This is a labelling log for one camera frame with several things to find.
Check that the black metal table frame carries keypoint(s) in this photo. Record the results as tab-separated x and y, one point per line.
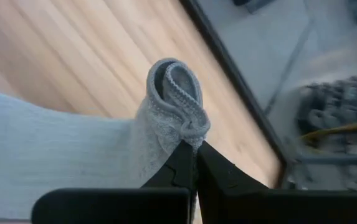
228	71

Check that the grey microfiber towel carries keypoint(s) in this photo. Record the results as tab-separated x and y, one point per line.
41	149

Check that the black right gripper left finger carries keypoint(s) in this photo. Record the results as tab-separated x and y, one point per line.
178	171

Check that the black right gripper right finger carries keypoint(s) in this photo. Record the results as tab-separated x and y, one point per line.
221	177

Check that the grey desk foot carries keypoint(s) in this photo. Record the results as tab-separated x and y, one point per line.
337	159

